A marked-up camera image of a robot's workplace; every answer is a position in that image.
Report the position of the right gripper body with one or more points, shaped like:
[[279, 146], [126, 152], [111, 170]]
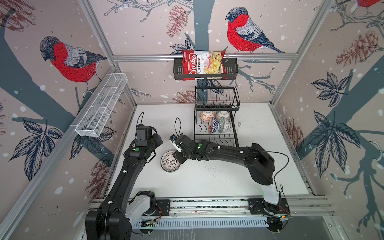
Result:
[[182, 157]]

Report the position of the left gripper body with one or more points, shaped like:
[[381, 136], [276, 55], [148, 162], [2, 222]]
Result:
[[156, 140]]

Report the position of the black white lattice bowl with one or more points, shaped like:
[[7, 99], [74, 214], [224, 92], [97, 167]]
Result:
[[169, 163]]

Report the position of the red blue patterned bowl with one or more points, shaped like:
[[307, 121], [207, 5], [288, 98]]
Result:
[[213, 125]]

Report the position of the orange floral bowl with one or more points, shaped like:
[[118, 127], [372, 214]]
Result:
[[206, 116]]

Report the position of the green patterned bowl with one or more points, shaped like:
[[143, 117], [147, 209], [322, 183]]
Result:
[[224, 125]]

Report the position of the pink striped bowl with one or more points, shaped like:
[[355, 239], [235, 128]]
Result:
[[222, 114]]

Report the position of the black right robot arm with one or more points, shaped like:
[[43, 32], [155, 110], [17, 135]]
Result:
[[259, 163]]

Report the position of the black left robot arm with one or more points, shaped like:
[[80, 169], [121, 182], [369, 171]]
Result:
[[114, 218]]

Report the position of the red cassava chips bag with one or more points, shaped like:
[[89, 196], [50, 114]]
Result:
[[203, 62]]

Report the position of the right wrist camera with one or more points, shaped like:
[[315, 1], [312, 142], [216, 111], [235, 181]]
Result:
[[178, 148]]

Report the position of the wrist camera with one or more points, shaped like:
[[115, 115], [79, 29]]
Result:
[[144, 133], [178, 148]]

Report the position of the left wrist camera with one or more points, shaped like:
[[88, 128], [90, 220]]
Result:
[[144, 133]]

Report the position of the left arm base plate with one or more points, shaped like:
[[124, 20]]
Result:
[[162, 208]]

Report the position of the black wire dish rack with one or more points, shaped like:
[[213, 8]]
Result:
[[216, 99]]

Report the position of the white mesh wall shelf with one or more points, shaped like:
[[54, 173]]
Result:
[[99, 112]]

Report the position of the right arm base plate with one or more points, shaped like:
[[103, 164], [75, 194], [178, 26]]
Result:
[[260, 207]]

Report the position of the black wall basket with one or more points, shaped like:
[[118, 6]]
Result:
[[228, 70]]

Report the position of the aluminium mounting rail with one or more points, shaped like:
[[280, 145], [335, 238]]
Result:
[[300, 205]]

